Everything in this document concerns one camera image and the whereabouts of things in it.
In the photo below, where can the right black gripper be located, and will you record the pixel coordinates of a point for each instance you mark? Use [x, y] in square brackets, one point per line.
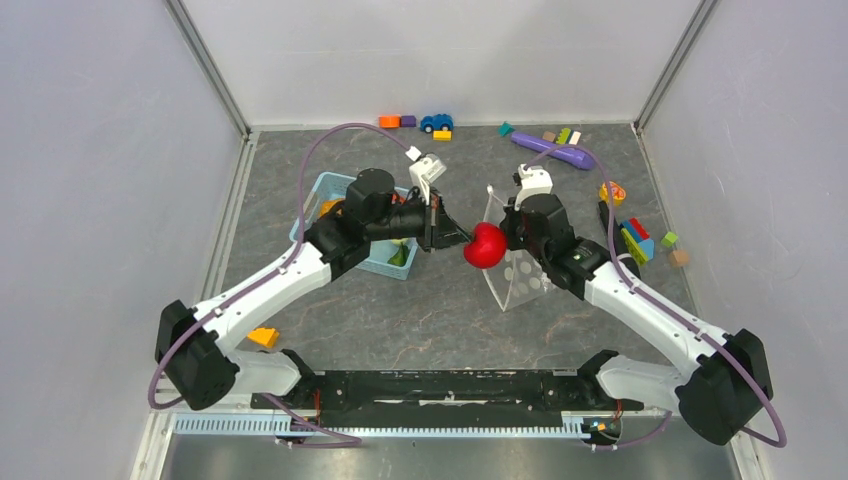
[507, 224]

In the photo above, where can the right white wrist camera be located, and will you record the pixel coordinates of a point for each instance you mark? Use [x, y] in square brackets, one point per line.
[531, 180]

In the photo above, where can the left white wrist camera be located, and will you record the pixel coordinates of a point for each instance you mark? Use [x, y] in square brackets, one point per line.
[424, 170]

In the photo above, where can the green white block cluster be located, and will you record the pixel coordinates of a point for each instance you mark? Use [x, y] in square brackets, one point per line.
[566, 136]

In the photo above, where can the orange toy block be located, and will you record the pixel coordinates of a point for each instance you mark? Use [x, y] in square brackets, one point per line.
[389, 121]

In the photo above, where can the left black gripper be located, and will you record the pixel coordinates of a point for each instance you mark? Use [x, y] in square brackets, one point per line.
[438, 227]

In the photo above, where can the yellow rectangular block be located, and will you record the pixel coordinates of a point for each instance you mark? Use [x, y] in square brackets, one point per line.
[442, 135]

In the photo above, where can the red toy tomato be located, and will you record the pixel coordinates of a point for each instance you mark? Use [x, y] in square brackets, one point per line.
[487, 247]

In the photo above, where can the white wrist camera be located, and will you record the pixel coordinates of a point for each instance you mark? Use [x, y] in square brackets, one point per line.
[424, 170]
[531, 180]

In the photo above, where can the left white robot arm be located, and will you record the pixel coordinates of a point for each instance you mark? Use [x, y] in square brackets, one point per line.
[195, 346]

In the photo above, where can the tan cube block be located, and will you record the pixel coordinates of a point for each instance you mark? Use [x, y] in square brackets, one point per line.
[679, 258]

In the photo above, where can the blue toy car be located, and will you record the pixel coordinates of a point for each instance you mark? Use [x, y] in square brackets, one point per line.
[436, 122]

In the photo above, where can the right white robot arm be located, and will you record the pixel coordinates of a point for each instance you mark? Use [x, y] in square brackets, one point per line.
[716, 381]

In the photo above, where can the white toy radish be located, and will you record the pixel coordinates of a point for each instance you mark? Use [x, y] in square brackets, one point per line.
[400, 257]

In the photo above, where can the multicolour block stack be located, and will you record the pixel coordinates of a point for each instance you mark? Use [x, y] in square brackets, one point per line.
[640, 244]

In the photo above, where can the teal small block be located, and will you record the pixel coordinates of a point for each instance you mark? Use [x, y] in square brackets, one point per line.
[505, 129]

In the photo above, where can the purple toy flashlight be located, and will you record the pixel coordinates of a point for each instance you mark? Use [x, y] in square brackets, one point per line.
[573, 155]

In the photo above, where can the clear polka dot zip bag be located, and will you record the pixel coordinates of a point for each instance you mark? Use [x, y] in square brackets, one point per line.
[518, 278]

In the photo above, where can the green cube block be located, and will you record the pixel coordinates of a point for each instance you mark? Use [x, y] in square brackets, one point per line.
[670, 239]

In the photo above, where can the orange wedge block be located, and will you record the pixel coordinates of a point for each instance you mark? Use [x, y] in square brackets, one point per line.
[265, 337]

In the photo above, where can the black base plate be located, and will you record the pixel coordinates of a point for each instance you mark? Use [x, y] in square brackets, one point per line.
[449, 398]

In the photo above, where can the light blue plastic basket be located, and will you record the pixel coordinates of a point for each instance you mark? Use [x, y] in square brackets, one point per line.
[329, 186]

